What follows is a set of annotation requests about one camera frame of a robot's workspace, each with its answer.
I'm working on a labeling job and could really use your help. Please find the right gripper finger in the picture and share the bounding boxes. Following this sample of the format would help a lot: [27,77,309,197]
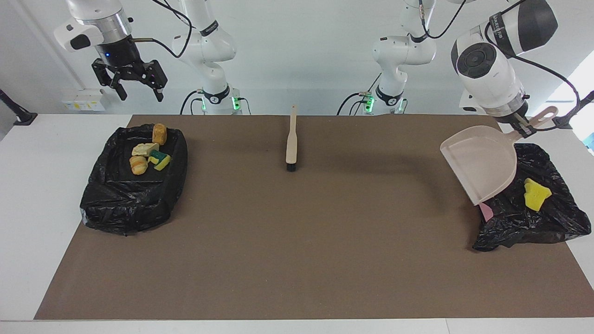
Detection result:
[91,58,127,101]
[146,59,168,103]

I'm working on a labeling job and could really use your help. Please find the beige plastic dustpan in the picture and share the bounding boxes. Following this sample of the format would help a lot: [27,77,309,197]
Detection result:
[439,106,560,206]

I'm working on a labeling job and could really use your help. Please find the large yellow sponge piece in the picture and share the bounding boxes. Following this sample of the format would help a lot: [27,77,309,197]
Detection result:
[523,178,553,212]

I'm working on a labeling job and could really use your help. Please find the pale crumbly bread chunk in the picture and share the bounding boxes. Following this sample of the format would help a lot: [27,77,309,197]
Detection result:
[131,142,160,157]

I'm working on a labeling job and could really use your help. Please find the notched yellow sponge piece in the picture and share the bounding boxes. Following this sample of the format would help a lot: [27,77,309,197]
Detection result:
[148,149,172,171]

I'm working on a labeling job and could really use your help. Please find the beige brush with black bristles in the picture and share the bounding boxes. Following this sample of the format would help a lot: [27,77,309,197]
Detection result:
[285,105,300,173]

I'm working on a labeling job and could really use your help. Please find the crumpled black trash bag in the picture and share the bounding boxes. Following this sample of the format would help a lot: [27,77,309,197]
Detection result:
[472,143,592,252]

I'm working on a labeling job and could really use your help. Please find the black bag lined bin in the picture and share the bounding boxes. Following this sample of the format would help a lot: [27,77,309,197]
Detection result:
[80,123,188,236]

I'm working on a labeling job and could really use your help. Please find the black clamp stand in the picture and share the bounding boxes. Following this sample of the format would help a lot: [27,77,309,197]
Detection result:
[0,89,38,126]
[551,90,594,129]

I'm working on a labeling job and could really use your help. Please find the brown table mat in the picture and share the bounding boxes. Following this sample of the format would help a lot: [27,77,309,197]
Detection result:
[34,115,594,321]

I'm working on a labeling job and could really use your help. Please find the white wall socket box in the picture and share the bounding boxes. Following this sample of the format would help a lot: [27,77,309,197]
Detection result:
[61,89,106,112]

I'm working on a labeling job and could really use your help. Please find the black right base cable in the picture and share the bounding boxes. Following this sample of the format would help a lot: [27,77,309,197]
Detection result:
[180,90,207,115]

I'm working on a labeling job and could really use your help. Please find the black base cable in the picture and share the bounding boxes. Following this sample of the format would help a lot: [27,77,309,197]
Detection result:
[337,74,373,115]
[180,90,207,115]

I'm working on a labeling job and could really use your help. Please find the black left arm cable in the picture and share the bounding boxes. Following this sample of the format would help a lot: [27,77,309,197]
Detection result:
[418,0,583,130]

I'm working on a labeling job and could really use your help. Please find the black left base cable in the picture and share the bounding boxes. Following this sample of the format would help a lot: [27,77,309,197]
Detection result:
[337,74,373,115]

